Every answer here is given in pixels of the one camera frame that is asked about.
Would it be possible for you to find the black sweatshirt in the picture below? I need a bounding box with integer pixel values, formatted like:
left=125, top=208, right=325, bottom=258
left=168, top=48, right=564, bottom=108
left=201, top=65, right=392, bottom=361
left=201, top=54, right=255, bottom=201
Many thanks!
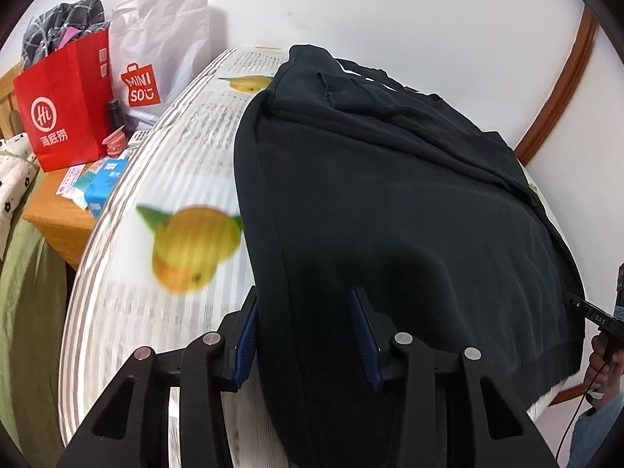
left=234, top=46, right=585, bottom=467

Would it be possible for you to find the person's right hand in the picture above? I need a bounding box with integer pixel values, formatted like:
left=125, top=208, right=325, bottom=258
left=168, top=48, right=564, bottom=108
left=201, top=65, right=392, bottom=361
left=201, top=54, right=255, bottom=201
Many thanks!
left=584, top=334, right=623, bottom=409

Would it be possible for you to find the fruit print table cover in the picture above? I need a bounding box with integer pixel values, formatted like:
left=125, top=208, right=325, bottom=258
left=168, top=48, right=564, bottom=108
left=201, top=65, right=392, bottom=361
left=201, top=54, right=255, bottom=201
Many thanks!
left=58, top=48, right=565, bottom=467

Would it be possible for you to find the blue white box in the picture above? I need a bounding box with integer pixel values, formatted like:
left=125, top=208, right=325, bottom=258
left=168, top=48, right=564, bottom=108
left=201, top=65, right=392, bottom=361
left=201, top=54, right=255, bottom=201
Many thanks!
left=85, top=158, right=128, bottom=219

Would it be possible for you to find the green bed sheet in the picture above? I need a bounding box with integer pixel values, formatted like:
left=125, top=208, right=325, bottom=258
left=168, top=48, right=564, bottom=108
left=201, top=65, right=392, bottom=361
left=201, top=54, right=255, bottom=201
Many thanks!
left=1, top=173, right=67, bottom=467

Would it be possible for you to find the wooden bedside table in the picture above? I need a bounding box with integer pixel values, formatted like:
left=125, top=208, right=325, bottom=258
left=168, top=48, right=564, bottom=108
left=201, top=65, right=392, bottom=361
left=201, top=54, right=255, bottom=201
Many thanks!
left=0, top=62, right=106, bottom=269

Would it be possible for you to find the pink small container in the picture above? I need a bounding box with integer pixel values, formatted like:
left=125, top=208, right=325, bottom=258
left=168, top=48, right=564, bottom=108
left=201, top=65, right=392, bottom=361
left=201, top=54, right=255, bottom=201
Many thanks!
left=101, top=126, right=128, bottom=158

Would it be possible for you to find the dark small bottle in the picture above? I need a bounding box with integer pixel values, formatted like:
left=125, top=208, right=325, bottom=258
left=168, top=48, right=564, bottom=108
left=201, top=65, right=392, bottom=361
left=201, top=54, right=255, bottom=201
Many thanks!
left=108, top=98, right=126, bottom=131

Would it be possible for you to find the white dotted pillow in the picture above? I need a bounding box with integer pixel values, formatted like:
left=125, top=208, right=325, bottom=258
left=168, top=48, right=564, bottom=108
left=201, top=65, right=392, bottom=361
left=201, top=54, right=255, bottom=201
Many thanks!
left=0, top=132, right=39, bottom=259

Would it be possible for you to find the red paper shopping bag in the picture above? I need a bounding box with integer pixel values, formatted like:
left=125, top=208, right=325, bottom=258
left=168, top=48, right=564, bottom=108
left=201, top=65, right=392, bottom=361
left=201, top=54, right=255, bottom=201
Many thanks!
left=14, top=30, right=113, bottom=172

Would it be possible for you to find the white Miniso shopping bag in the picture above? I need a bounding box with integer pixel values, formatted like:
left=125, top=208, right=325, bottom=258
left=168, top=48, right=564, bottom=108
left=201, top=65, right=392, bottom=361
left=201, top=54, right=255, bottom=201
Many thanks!
left=108, top=0, right=211, bottom=126

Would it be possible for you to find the plaid grey cloth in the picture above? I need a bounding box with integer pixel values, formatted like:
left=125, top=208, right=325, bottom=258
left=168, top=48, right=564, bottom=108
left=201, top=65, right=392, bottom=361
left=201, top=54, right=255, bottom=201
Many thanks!
left=21, top=0, right=108, bottom=70

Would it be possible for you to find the black cable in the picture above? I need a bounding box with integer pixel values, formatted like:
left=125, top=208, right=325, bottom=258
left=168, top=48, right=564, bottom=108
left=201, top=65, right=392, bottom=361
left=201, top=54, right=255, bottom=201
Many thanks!
left=554, top=344, right=610, bottom=459

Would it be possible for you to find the brown wooden door frame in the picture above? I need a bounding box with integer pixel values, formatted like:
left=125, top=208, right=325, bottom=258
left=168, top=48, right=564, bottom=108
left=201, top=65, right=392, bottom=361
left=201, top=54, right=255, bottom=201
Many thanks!
left=514, top=6, right=599, bottom=166

